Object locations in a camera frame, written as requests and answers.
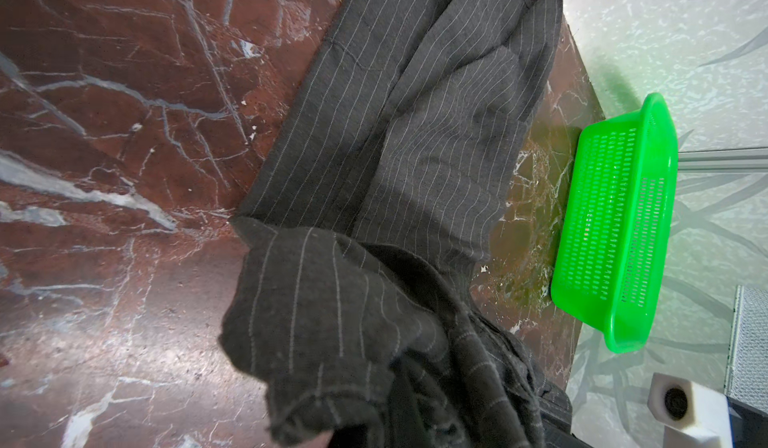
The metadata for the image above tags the white wire mesh basket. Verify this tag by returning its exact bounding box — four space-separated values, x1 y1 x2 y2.
725 286 767 412

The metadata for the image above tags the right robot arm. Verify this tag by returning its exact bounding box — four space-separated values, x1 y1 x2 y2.
727 397 768 448

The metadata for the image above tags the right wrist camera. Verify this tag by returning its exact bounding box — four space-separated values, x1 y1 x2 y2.
647 372 733 448

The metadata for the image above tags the green plastic basket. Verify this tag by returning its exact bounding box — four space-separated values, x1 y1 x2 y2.
551 93 678 354

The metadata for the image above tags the dark grey striped shirt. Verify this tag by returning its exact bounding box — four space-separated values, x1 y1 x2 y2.
219 0 570 447

